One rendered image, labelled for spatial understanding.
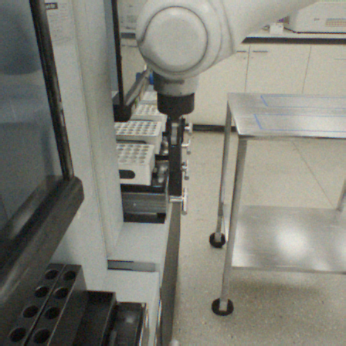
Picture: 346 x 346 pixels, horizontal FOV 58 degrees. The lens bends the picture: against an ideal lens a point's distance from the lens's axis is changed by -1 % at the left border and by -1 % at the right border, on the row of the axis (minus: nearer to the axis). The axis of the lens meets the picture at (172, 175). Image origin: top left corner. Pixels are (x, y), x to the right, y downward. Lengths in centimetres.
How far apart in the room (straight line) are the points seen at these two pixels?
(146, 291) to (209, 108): 260
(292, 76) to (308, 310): 208
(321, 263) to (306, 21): 215
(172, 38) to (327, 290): 146
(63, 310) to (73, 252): 9
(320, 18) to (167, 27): 273
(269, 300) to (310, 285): 23
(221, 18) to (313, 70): 272
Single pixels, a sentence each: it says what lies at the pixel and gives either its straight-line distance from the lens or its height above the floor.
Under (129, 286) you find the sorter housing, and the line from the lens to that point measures 57.
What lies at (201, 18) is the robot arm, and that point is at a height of 115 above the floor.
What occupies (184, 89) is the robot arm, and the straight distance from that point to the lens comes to 60.
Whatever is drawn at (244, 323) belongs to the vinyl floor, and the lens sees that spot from 146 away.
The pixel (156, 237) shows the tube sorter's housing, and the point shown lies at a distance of 66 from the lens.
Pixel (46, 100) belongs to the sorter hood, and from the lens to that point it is 31.
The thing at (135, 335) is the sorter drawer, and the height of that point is 82.
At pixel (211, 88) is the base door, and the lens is 300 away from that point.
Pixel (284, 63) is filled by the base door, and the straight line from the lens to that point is 304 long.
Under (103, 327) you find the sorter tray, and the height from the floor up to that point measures 83.
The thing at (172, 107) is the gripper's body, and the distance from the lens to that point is 61.
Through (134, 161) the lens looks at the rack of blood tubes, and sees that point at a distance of 67.
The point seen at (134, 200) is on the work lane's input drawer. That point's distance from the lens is 68.
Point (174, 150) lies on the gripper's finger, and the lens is 63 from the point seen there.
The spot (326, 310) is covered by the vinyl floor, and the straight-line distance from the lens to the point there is 160.
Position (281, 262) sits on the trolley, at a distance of 132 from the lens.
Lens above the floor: 117
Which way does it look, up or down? 30 degrees down
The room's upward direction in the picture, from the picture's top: straight up
